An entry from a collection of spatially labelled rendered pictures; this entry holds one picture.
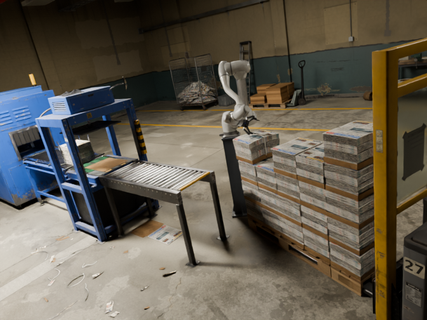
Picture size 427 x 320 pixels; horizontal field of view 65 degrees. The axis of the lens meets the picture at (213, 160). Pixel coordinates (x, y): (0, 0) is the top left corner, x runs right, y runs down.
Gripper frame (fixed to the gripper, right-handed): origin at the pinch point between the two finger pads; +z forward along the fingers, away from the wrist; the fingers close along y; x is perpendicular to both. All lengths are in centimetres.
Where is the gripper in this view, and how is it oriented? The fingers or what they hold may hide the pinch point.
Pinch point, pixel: (256, 126)
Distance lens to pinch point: 347.2
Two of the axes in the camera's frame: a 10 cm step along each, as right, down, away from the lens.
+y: -2.6, 9.6, 0.8
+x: 5.1, 2.1, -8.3
